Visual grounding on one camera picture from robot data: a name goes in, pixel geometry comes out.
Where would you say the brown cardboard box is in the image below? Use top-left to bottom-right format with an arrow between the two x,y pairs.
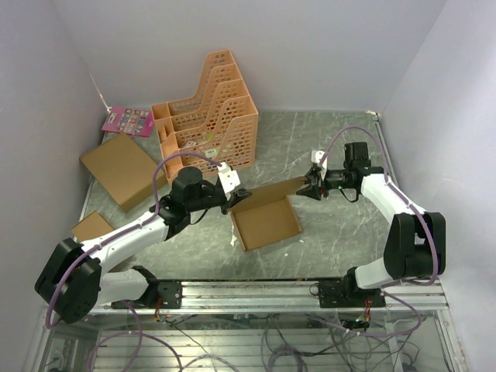
230,177 -> 305,252

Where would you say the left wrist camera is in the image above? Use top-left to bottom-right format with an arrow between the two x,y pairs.
217,162 -> 241,195

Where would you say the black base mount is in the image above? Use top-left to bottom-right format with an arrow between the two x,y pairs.
309,278 -> 386,308
157,281 -> 183,309

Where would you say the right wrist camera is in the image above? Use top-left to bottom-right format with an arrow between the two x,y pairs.
311,150 -> 328,174

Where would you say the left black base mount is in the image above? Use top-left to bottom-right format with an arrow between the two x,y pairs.
157,281 -> 183,309

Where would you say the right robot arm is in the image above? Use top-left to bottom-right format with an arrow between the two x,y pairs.
297,142 -> 446,307

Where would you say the orange plastic file organizer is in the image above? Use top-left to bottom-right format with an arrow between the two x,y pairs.
151,50 -> 259,183

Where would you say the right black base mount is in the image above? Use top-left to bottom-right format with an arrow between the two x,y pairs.
309,278 -> 386,308

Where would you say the pink sticker sheet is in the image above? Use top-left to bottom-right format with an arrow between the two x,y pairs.
102,106 -> 154,137

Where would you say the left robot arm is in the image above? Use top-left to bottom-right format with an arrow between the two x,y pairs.
35,163 -> 251,328

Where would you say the large folded cardboard box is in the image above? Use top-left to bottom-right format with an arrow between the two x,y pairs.
80,133 -> 162,213

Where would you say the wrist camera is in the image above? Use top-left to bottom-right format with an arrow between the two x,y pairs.
217,162 -> 241,195
311,150 -> 328,174

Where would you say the small folded cardboard box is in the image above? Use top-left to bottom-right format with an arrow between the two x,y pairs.
71,212 -> 114,241

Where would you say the aluminium mounting rail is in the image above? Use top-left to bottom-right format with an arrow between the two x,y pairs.
92,279 -> 450,313

